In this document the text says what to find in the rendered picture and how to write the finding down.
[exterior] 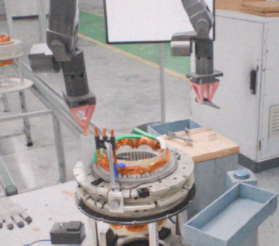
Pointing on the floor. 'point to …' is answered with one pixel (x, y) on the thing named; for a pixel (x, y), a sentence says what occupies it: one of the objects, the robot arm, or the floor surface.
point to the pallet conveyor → (9, 187)
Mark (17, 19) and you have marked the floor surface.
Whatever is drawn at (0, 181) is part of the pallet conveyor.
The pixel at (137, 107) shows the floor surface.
